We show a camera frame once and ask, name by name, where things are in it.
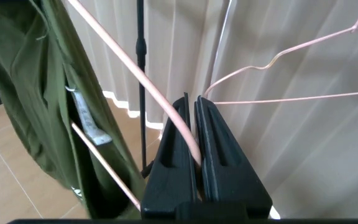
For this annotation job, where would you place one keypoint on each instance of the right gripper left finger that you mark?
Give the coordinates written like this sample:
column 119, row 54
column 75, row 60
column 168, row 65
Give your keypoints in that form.
column 172, row 180

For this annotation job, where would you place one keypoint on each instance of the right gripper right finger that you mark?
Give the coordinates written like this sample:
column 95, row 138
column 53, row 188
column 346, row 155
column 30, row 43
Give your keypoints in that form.
column 228, row 186

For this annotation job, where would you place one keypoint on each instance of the green printed T-shirt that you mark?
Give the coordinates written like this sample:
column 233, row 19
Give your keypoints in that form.
column 26, row 77

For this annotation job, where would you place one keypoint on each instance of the pink clothes hanger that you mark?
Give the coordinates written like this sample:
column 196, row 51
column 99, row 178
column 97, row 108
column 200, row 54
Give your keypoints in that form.
column 354, row 29
column 141, row 76

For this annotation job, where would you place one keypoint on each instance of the black clothes rack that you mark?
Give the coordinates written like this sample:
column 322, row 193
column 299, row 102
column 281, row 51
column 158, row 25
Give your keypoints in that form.
column 141, row 53

